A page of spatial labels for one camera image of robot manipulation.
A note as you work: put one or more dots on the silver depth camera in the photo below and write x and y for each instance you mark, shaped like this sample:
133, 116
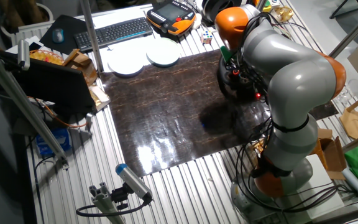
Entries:
23, 54

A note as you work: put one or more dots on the black computer keyboard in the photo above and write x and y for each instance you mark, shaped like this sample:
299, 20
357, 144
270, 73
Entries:
113, 32

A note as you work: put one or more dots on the aluminium profile post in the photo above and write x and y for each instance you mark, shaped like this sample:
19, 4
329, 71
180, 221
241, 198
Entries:
90, 34
353, 31

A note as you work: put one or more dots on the orange black teach pendant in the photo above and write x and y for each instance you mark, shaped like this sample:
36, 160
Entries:
169, 14

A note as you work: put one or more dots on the white plate with green rim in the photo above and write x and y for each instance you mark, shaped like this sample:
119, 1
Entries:
163, 52

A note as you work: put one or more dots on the black filament spool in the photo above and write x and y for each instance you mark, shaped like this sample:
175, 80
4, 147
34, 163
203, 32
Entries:
211, 6

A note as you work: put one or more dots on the open brown cardboard box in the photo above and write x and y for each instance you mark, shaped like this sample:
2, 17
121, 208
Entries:
332, 155

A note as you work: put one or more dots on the Rubik's cube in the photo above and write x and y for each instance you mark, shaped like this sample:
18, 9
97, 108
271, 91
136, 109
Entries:
206, 37

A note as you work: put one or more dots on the black laptop screen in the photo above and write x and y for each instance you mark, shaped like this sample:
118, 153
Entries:
54, 84

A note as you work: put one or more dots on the silver camera with blue cap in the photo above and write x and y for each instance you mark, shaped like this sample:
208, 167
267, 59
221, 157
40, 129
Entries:
132, 180

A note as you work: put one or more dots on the gold shiny object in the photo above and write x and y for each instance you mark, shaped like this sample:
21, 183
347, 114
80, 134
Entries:
284, 13

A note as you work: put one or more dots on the dark brown marble mat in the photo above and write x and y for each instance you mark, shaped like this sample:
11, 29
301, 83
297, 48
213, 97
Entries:
166, 109

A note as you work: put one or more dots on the black mouse pad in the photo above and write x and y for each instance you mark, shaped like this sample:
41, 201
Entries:
70, 28

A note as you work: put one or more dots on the white yellow packet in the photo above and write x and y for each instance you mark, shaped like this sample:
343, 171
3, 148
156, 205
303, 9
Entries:
99, 96

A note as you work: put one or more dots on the black camera ball mount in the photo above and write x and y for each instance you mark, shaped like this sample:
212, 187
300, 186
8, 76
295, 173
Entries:
120, 196

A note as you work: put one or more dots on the yellow green button box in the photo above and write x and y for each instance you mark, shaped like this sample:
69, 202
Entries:
267, 5

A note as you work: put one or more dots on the slanted aluminium frame pole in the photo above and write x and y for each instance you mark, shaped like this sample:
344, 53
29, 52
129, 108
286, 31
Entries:
20, 99

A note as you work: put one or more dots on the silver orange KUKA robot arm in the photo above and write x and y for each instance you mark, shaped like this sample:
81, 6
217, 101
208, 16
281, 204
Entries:
297, 77

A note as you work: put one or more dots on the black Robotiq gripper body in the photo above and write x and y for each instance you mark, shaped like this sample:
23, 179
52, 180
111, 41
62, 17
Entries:
233, 66

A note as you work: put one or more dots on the black steering wheel base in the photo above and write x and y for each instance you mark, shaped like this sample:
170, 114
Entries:
244, 92

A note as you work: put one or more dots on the white round plate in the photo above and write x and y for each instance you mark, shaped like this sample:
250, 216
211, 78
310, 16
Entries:
125, 63
129, 46

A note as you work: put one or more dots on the aluminium profile camera mount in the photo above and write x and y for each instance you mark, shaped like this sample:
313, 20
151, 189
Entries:
102, 202

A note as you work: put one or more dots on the blue grey computer mouse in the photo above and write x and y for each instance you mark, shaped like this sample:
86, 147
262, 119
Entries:
57, 35

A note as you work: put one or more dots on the white paper roll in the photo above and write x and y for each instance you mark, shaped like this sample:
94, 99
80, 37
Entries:
354, 183

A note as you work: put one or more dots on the small white box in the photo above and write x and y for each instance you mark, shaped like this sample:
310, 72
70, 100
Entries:
31, 40

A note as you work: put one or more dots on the blue tissue pack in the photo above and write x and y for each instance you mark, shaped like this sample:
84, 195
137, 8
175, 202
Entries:
53, 143

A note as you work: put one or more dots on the black racing steering wheel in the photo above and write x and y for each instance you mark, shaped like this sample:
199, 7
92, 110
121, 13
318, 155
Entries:
222, 77

